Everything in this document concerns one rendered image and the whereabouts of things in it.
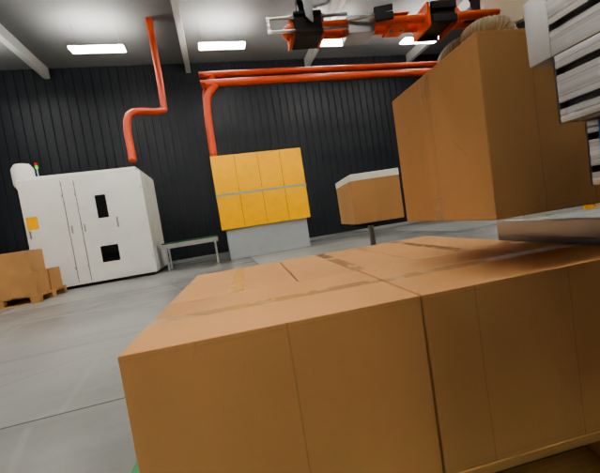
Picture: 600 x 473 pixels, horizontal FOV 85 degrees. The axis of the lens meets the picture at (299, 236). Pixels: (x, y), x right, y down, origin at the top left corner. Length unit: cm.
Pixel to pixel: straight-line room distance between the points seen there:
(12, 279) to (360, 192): 605
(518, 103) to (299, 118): 1141
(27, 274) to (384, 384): 675
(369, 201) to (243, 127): 936
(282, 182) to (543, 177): 749
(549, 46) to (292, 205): 772
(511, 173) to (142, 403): 88
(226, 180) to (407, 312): 747
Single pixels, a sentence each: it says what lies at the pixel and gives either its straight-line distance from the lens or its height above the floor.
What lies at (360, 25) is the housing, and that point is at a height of 119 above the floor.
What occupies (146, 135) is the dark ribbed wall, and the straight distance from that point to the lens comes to 1177.
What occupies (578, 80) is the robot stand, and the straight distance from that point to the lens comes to 58.
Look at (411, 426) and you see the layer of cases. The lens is 83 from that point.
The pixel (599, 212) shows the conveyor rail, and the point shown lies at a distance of 181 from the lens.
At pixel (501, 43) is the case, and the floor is 104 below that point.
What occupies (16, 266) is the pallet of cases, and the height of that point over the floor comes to 67.
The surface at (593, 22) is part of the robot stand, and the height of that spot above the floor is 92.
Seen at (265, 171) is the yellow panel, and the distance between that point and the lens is 815.
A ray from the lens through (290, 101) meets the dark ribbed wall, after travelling 1229.
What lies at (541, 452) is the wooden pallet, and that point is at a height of 14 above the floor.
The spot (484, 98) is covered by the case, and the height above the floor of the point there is 93.
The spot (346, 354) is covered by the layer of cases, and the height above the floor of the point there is 46.
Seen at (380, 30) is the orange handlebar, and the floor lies 120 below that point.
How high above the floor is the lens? 74
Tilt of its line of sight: 3 degrees down
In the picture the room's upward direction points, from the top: 9 degrees counter-clockwise
